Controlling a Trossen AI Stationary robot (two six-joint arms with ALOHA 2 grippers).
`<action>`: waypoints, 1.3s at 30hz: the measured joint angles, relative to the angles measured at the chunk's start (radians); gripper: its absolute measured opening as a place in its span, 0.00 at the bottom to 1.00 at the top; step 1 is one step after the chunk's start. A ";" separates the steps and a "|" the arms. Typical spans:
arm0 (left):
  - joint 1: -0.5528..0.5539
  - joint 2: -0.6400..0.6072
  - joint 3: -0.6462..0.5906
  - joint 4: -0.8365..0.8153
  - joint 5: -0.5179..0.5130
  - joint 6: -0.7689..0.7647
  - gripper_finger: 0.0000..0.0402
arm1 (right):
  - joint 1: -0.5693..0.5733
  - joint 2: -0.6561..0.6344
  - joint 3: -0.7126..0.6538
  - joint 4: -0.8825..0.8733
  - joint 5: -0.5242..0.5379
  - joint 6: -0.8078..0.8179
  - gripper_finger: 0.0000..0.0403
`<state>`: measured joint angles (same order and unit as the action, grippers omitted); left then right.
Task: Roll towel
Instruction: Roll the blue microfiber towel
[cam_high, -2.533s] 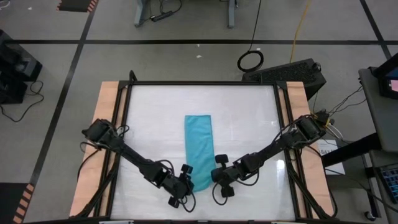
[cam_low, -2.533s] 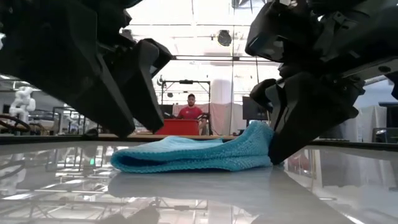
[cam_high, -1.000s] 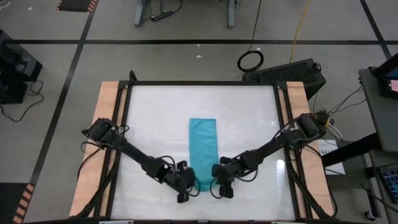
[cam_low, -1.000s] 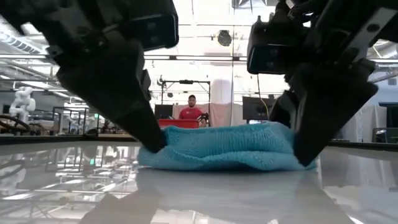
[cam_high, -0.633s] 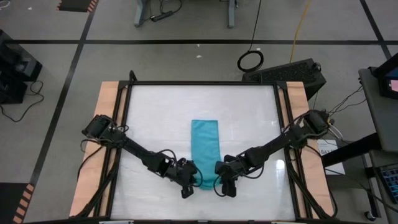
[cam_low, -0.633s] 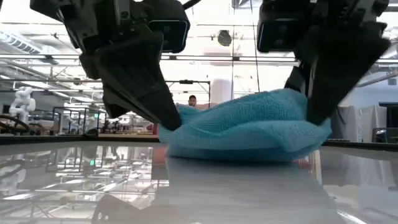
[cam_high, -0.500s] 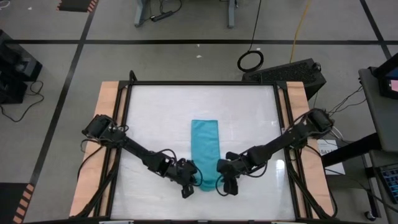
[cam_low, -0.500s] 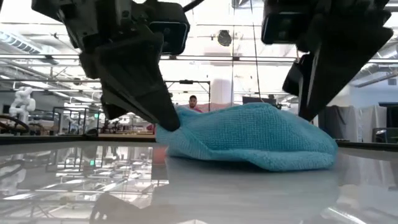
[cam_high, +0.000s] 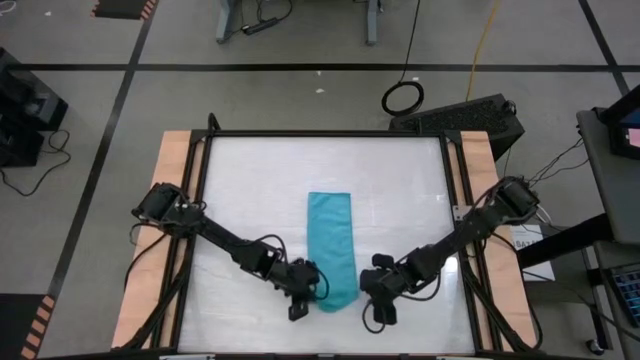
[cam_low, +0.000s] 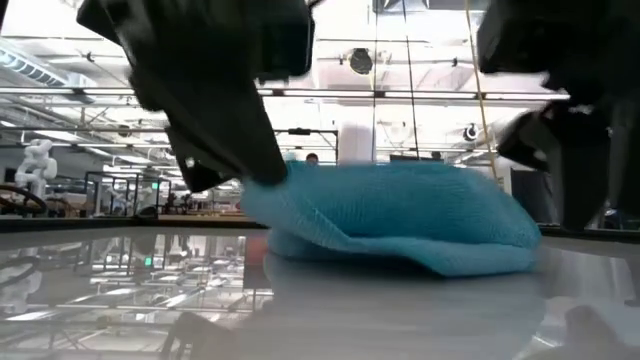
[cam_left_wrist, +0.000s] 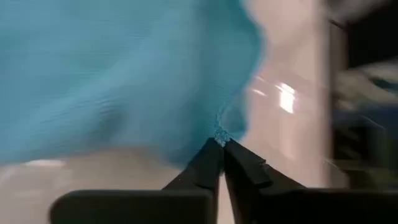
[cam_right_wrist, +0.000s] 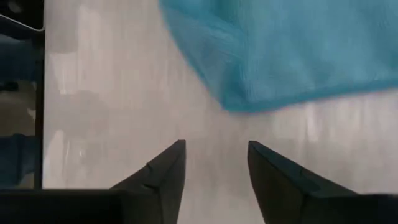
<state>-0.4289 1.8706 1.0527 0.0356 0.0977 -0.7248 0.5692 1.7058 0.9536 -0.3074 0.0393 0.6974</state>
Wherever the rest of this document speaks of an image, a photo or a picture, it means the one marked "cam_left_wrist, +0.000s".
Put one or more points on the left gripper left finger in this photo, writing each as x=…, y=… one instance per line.
x=140, y=208

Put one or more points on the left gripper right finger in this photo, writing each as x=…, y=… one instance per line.
x=311, y=208

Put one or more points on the blue microfibre towel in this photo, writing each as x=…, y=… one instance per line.
x=109, y=77

